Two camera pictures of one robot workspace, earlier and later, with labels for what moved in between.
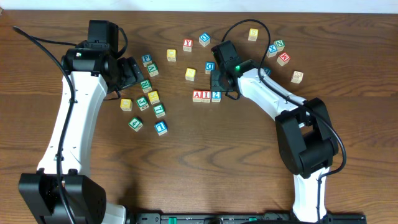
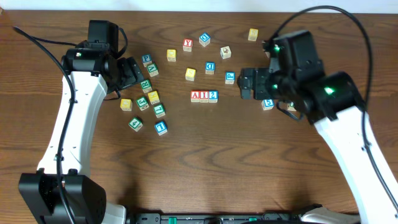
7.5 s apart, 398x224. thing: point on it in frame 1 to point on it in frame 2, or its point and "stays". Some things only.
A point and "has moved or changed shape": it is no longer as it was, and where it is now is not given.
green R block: x=146 y=86 stays
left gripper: x=130 y=77 stays
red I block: x=206 y=96 stays
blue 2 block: x=216 y=96 has moved or changed shape
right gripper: x=214 y=83 to x=262 y=75
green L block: x=159 y=111 stays
